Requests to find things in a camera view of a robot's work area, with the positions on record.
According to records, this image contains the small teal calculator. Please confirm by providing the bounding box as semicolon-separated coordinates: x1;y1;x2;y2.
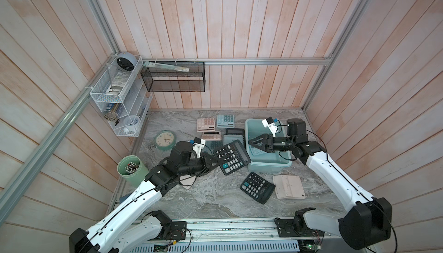
216;114;235;128

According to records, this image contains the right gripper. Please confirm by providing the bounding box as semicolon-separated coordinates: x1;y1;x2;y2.
249;135;295;153

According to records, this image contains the black mesh basket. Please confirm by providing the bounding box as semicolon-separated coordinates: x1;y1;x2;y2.
141;61;206;93

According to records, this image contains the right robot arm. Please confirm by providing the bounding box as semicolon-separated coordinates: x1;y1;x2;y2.
248;117;397;250

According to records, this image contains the white wire shelf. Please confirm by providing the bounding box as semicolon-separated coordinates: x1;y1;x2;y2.
90;54;152;137

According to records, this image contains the white mug on shelf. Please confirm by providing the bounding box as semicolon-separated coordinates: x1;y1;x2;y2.
123;115;140;135

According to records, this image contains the grey round alarm clock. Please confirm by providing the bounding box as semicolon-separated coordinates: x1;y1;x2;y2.
117;52;137;71

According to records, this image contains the large black desk calculator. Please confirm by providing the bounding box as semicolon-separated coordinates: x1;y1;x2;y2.
226;128;245;136

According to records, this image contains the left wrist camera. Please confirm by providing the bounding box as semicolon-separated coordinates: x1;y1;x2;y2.
192;137;206;158

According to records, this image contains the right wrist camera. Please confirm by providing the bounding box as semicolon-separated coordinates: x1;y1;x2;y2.
261;117;279;137

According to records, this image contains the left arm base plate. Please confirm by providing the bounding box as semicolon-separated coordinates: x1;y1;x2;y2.
153;221;187;241

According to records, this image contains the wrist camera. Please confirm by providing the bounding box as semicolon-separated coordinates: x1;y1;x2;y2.
261;117;279;137
192;137;206;158

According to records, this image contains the upturned light blue calculator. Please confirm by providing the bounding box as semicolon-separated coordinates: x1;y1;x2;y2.
223;134;245;146

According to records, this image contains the pink calculator on stack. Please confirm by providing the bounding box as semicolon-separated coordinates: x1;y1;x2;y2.
201;131;222;141

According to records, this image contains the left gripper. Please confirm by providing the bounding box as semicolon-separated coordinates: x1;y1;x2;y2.
178;151;222;177

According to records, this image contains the small pink calculator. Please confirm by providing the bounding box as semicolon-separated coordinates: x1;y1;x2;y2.
197;117;216;133

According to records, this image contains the green round clock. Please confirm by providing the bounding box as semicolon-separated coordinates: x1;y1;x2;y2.
154;130;177;151

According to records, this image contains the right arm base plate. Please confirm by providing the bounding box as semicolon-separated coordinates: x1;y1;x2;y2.
274;217;324;238

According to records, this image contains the blue calculator under pink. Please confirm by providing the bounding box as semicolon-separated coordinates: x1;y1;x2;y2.
207;141;223;150

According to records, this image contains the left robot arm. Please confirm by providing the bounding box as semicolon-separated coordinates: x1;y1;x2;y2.
69;141;220;253

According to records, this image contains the green pen cup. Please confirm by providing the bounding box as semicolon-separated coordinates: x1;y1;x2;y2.
117;155;150;188

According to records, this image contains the ruler on basket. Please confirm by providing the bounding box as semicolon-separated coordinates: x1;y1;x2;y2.
143;61;190;72

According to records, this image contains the small black calculator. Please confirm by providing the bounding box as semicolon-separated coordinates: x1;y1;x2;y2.
213;140;251;176

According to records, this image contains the upturned pink calculator right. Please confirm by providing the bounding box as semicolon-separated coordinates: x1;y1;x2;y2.
273;175;306;199

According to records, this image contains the mint green storage box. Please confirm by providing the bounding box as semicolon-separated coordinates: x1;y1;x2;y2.
245;118;293;174

